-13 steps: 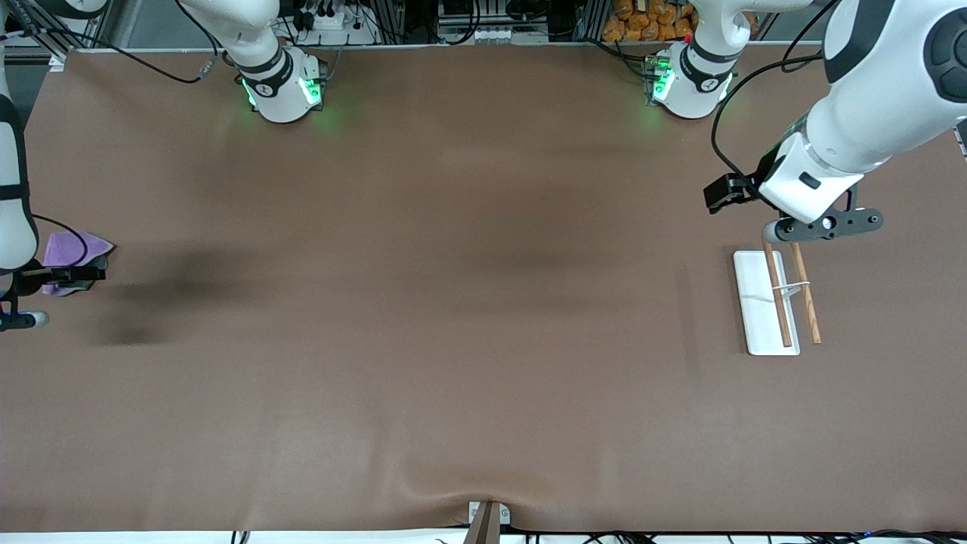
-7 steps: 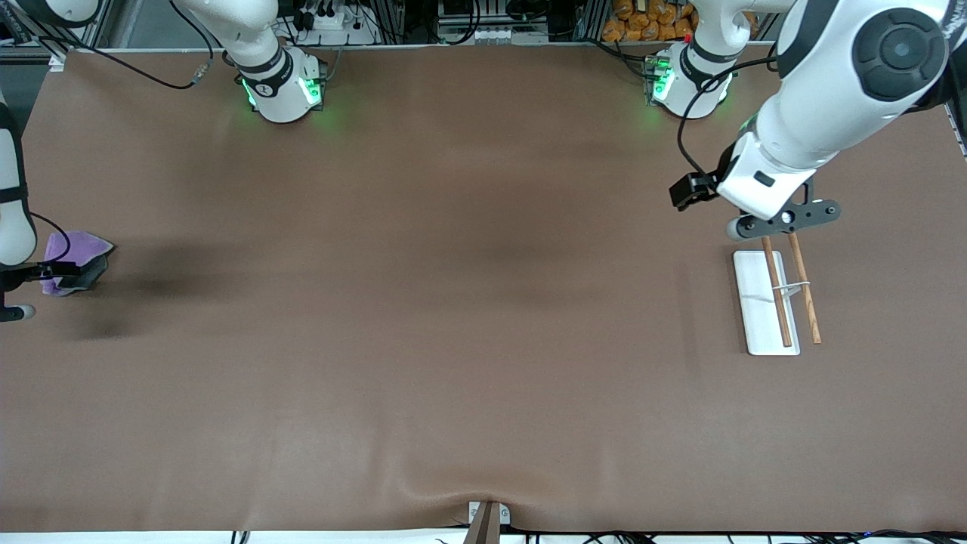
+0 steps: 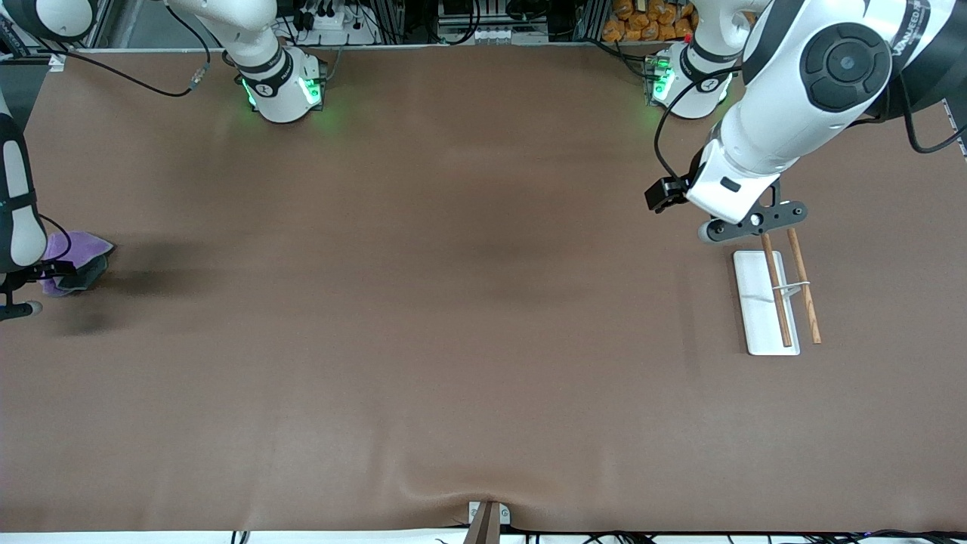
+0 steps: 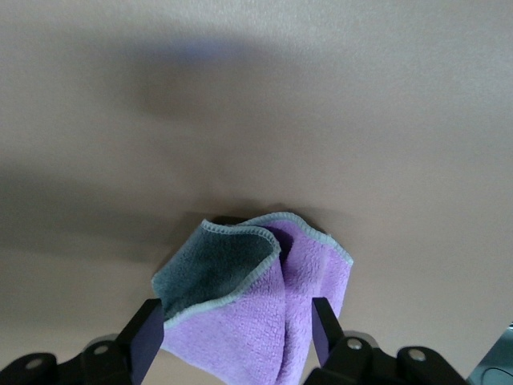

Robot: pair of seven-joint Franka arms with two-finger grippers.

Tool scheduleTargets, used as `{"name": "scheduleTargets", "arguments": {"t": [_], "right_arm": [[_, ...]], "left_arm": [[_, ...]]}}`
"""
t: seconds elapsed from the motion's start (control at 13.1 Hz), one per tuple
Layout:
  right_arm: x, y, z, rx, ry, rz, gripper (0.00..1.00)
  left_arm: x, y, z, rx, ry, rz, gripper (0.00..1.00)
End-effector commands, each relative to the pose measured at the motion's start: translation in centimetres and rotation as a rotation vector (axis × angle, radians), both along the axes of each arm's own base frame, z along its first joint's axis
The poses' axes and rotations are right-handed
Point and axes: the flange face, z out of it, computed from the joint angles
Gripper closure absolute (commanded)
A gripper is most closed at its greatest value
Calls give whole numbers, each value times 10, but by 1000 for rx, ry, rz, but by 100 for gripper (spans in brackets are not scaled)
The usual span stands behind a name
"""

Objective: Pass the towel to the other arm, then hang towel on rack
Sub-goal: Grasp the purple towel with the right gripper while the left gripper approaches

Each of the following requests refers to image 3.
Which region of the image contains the pile of orange packets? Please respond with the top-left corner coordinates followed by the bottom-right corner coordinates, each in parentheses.
top-left (602, 0), bottom-right (700, 42)

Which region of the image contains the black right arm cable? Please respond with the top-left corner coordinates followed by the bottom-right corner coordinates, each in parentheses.
top-left (30, 0), bottom-right (212, 99)

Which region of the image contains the purple and grey towel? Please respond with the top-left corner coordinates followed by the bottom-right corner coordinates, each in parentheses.
top-left (42, 232), bottom-right (116, 297)

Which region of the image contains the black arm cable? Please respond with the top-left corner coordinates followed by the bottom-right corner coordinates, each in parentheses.
top-left (30, 0), bottom-right (212, 99)
top-left (653, 66), bottom-right (745, 184)

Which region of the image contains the aluminium frame post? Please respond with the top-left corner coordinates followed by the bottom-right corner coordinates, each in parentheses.
top-left (45, 0), bottom-right (118, 73)

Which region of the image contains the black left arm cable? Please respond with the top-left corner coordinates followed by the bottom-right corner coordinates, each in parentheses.
top-left (653, 66), bottom-right (745, 184)

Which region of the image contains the white rack with wooden bars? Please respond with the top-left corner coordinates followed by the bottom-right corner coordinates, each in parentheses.
top-left (733, 228), bottom-right (822, 356)

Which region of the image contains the metal table edge bracket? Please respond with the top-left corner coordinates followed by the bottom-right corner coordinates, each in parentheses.
top-left (462, 501), bottom-right (511, 544)

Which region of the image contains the white power strip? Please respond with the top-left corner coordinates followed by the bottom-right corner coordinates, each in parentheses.
top-left (298, 9), bottom-right (363, 32)

